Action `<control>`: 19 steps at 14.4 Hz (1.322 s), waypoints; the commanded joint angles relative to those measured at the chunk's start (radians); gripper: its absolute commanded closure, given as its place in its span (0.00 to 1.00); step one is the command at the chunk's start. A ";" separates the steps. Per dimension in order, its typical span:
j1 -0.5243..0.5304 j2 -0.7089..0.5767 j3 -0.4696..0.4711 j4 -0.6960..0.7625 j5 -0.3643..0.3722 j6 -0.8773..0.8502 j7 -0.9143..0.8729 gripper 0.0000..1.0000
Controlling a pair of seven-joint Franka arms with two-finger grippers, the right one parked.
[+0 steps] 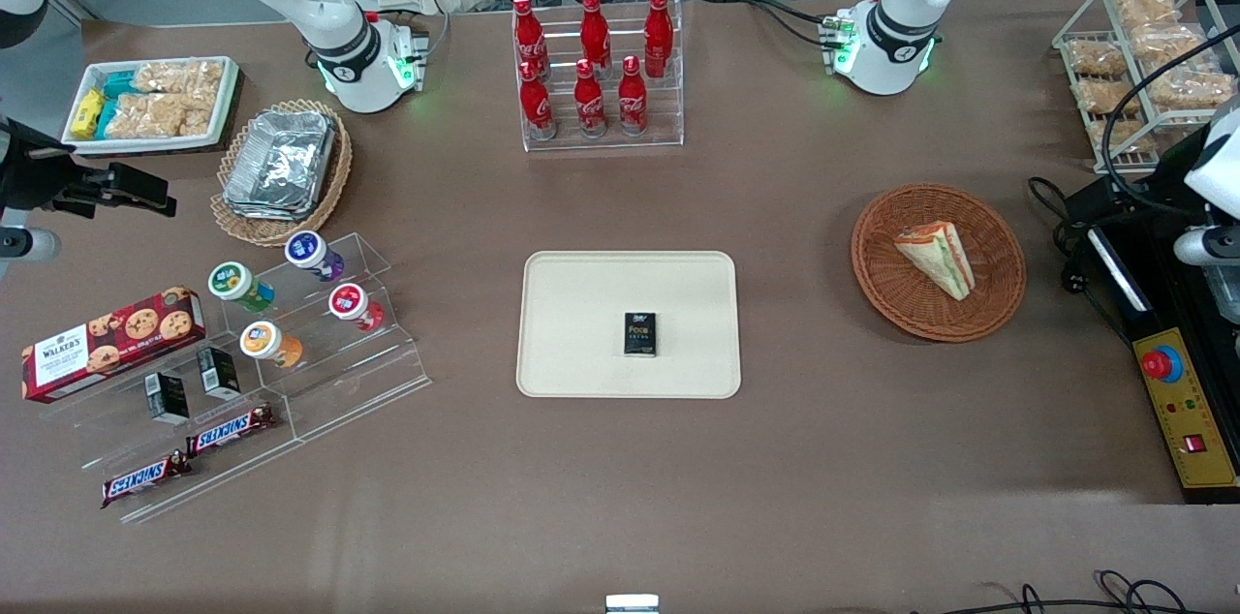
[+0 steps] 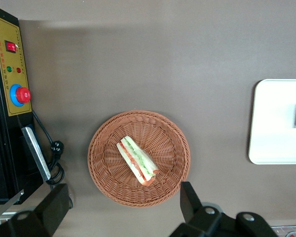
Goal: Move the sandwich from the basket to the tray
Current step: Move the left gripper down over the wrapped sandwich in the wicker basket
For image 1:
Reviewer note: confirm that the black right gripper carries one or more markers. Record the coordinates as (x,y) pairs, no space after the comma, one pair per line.
(41,170)

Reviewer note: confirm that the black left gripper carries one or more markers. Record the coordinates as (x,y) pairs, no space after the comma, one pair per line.
(1165,180)

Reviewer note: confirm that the triangular sandwich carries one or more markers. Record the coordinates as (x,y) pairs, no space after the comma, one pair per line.
(938,258)

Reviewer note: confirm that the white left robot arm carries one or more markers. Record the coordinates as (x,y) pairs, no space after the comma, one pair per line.
(896,23)

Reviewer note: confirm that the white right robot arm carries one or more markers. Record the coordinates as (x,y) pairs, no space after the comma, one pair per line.
(339,52)

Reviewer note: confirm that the white rectangular snack tray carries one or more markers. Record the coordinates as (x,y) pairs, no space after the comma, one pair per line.
(225,106)

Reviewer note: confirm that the oval light wicker basket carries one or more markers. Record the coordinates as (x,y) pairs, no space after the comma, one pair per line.
(334,178)

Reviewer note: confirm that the round brown wicker basket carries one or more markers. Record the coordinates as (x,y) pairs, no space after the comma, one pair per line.
(891,290)

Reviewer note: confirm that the beige plastic tray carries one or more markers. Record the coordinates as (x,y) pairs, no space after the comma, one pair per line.
(581,323)

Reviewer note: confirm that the clear bag of cookies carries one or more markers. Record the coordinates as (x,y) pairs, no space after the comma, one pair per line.
(1145,7)
(1124,136)
(1097,58)
(1192,88)
(1167,43)
(1107,97)

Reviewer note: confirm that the teal snack packet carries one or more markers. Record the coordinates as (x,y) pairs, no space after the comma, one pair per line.
(107,118)
(121,84)

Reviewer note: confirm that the clear bag rice crackers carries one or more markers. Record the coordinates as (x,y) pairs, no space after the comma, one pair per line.
(179,76)
(155,115)

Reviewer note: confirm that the yellow snack packet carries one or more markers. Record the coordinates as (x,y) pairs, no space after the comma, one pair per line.
(87,113)

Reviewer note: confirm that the black appliance box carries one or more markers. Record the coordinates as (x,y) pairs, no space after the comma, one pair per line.
(1162,304)

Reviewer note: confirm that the green lid cup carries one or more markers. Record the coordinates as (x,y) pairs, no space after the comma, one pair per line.
(232,282)

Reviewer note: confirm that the clear plastic container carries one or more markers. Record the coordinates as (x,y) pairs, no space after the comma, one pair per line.
(1225,294)

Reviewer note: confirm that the stack of foil containers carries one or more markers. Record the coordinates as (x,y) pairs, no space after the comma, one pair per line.
(281,164)

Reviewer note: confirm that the red Walkers cookie box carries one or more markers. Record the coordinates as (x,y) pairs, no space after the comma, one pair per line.
(107,348)

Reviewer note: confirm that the red emergency stop button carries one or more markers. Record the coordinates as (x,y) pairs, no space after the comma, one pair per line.
(1161,364)

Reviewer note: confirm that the purple lid cup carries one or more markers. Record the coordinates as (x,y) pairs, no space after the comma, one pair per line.
(307,251)

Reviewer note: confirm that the orange lid cup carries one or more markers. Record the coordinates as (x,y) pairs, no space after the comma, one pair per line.
(263,341)

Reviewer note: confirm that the small black carton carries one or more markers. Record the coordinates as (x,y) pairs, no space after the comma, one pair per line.
(219,372)
(168,398)

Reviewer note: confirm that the yellow control panel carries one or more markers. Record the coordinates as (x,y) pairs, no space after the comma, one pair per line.
(1196,420)

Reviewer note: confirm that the red lid cup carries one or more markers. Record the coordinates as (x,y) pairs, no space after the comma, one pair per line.
(349,302)

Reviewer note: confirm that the Snickers chocolate bar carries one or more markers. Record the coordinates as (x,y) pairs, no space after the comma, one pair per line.
(145,478)
(231,430)

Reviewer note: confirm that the clear acrylic stepped stand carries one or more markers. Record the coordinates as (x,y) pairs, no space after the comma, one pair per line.
(358,372)

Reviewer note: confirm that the red cola bottle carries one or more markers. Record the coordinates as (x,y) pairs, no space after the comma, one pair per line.
(528,31)
(538,106)
(633,101)
(595,31)
(659,33)
(590,103)

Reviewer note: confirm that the clear acrylic bottle rack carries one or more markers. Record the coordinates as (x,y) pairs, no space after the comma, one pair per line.
(601,141)

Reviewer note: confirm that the small black box gold print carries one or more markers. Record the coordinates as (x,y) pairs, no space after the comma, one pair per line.
(640,335)

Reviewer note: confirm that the small white metal object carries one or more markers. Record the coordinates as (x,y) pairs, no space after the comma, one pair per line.
(632,604)

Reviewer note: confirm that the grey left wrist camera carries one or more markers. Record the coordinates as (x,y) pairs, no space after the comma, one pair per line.
(1211,247)

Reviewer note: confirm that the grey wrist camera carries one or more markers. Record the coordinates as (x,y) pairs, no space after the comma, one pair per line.
(1211,247)
(27,244)

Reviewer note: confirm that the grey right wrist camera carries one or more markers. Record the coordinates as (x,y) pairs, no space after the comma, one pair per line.
(27,244)

